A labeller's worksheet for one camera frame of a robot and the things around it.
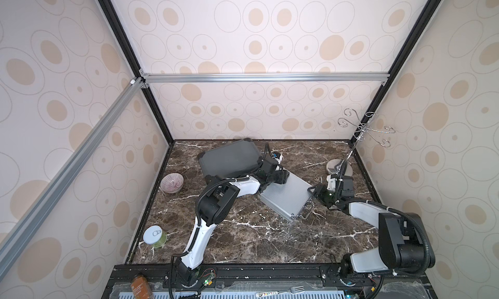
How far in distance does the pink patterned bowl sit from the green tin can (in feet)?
0.68

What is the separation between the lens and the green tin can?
2.60ft

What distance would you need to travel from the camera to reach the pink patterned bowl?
0.98 m
